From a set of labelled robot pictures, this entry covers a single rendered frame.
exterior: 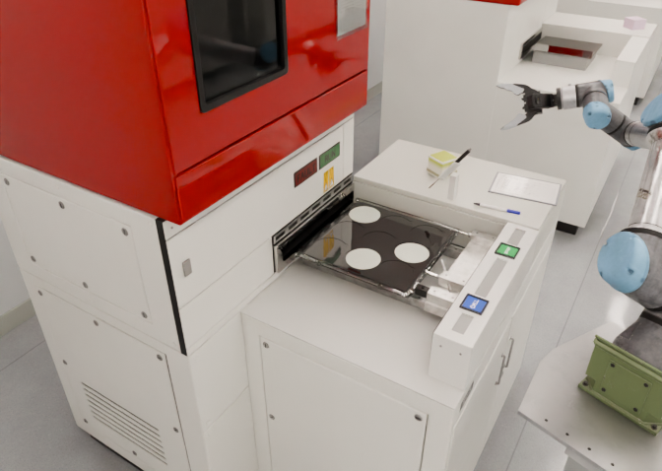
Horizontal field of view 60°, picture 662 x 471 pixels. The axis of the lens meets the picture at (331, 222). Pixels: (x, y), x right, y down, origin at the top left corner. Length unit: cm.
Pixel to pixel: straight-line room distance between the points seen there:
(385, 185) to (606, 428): 95
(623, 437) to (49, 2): 146
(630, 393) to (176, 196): 106
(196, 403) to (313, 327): 37
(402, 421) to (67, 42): 113
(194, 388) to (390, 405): 51
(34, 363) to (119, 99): 187
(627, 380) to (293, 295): 86
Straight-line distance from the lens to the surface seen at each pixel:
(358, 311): 160
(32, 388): 279
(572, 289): 321
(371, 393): 150
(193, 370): 156
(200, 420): 170
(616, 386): 147
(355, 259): 165
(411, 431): 153
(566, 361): 158
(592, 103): 194
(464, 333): 137
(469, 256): 175
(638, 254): 134
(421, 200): 186
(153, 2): 109
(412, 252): 169
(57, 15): 127
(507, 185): 196
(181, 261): 136
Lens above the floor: 188
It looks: 33 degrees down
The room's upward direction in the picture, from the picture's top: straight up
